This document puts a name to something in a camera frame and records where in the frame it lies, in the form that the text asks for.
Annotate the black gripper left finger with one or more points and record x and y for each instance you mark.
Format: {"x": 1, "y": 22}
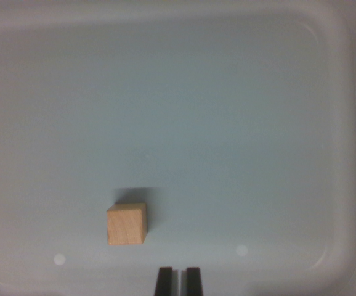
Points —
{"x": 164, "y": 283}

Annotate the white plastic tub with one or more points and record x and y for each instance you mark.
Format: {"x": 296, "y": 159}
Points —
{"x": 212, "y": 108}

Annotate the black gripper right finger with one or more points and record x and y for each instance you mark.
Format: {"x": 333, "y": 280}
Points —
{"x": 193, "y": 283}

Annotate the light wooden cube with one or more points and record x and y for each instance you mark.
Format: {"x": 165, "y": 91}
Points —
{"x": 125, "y": 226}

